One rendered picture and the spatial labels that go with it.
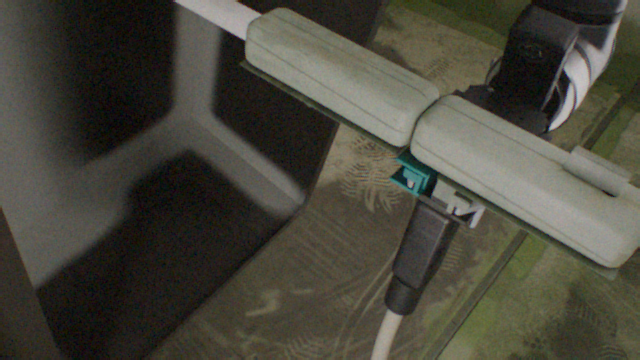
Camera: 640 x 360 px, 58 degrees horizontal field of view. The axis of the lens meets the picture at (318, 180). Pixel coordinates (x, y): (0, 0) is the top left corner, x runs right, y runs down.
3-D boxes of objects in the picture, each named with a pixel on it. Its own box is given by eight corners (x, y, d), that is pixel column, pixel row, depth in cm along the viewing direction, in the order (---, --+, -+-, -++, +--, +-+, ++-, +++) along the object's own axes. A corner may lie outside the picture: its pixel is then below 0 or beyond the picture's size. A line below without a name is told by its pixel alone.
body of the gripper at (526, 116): (496, 217, 50) (540, 153, 58) (538, 141, 44) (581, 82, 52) (420, 173, 52) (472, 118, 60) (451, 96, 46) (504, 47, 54)
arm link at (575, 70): (606, 59, 54) (512, 18, 57) (593, 78, 51) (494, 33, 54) (562, 132, 60) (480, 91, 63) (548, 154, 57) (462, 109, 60)
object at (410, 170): (444, 170, 44) (453, 148, 43) (418, 197, 41) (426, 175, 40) (415, 154, 45) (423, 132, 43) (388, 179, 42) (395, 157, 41)
